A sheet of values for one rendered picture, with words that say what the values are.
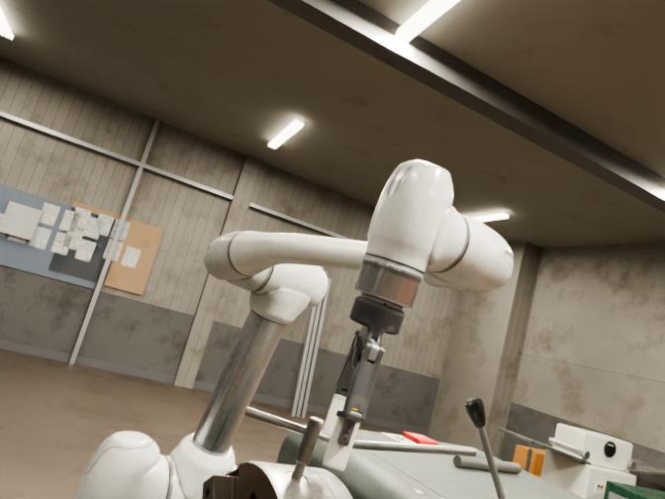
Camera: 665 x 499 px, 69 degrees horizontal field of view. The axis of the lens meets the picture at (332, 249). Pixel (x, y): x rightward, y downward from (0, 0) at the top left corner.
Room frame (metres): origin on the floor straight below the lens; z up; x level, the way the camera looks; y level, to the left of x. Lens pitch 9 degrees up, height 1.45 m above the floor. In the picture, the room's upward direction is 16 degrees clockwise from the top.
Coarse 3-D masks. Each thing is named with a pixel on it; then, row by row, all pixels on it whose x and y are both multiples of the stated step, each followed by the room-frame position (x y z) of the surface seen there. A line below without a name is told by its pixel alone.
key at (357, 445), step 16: (256, 416) 0.71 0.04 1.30; (272, 416) 0.71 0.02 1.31; (304, 432) 0.71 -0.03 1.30; (352, 448) 0.72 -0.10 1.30; (368, 448) 0.72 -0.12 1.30; (384, 448) 0.72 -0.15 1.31; (400, 448) 0.72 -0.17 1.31; (416, 448) 0.72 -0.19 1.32; (432, 448) 0.72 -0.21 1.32; (448, 448) 0.72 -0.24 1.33; (464, 448) 0.72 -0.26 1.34
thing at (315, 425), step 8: (312, 424) 0.71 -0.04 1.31; (320, 424) 0.71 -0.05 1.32; (312, 432) 0.71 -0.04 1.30; (320, 432) 0.71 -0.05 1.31; (304, 440) 0.71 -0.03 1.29; (312, 440) 0.71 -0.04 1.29; (304, 448) 0.71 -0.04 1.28; (312, 448) 0.71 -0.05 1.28; (296, 456) 0.72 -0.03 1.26; (304, 456) 0.71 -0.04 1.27; (296, 464) 0.72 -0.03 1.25; (304, 464) 0.71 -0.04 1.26; (296, 472) 0.72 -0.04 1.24
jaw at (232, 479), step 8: (232, 472) 0.80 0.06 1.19; (208, 480) 0.77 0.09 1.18; (216, 480) 0.76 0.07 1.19; (224, 480) 0.76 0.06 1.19; (232, 480) 0.77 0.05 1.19; (208, 488) 0.77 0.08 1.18; (216, 488) 0.75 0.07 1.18; (224, 488) 0.76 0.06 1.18; (232, 488) 0.77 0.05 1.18; (208, 496) 0.76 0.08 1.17; (216, 496) 0.75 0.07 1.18; (224, 496) 0.75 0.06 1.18; (232, 496) 0.76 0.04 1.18
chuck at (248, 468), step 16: (240, 464) 0.78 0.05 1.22; (256, 464) 0.74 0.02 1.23; (272, 464) 0.75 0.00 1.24; (288, 464) 0.79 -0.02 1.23; (240, 480) 0.77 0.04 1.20; (256, 480) 0.73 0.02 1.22; (272, 480) 0.69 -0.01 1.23; (288, 480) 0.71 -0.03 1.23; (320, 480) 0.74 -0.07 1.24; (240, 496) 0.76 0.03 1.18; (256, 496) 0.72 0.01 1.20; (272, 496) 0.68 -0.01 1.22; (288, 496) 0.67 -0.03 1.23; (304, 496) 0.69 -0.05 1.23; (320, 496) 0.70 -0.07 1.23
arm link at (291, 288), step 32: (288, 288) 1.17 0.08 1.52; (320, 288) 1.22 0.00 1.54; (256, 320) 1.21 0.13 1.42; (288, 320) 1.21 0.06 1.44; (256, 352) 1.23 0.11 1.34; (224, 384) 1.26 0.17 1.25; (256, 384) 1.27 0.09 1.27; (224, 416) 1.27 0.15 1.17; (192, 448) 1.29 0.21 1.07; (224, 448) 1.30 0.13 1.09; (192, 480) 1.27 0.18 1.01
